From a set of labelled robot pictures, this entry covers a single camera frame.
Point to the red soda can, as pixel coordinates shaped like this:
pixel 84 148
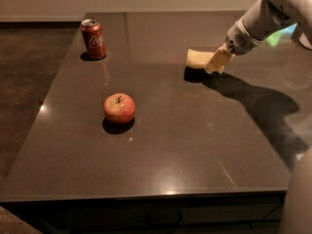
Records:
pixel 93 38

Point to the yellow sponge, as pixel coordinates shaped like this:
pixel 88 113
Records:
pixel 202 60

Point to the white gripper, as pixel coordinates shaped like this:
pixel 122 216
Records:
pixel 240 41

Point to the red apple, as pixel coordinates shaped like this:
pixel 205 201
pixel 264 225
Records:
pixel 119 109

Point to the snack bag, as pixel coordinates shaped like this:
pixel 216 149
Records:
pixel 281 38

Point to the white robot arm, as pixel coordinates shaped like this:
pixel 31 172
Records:
pixel 260 21

